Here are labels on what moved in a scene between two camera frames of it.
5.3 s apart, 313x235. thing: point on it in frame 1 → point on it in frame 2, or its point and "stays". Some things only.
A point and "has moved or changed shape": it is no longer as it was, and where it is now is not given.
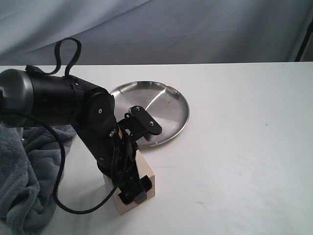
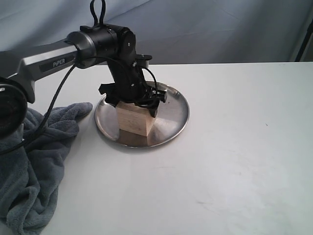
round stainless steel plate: [162, 104] stays
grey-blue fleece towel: [30, 160] stays
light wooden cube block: [144, 168] has moved or changed shape
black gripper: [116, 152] → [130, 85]
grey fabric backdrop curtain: [152, 31] stays
